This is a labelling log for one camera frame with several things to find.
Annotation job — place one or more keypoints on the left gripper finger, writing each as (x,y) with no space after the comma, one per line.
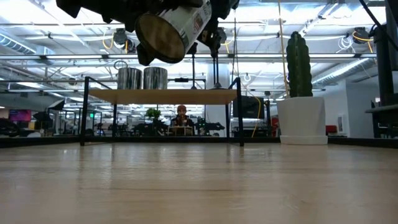
(145,57)
(208,34)

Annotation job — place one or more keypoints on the red box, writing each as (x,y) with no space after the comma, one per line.
(331,129)

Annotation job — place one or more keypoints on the green cactus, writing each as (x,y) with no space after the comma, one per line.
(298,65)

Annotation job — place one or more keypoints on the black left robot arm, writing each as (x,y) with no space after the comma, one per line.
(102,11)

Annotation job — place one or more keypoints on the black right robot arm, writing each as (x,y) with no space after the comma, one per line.
(381,77)

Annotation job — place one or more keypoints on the person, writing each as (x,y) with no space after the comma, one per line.
(182,119)

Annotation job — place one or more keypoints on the pink display screen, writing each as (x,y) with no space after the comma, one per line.
(20,115)

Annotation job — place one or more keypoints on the wooden shelf riser black legs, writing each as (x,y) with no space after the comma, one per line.
(161,97)

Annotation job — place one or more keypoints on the black background monitor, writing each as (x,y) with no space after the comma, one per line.
(248,107)

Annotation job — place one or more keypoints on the white plant pot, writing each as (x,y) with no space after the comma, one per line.
(301,119)

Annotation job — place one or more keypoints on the green potted plant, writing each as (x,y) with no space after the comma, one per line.
(154,113)

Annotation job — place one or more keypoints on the background black robot arm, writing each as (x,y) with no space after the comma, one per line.
(211,127)
(149,129)

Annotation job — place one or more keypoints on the metal tin candle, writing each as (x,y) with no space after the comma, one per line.
(155,78)
(174,34)
(129,78)

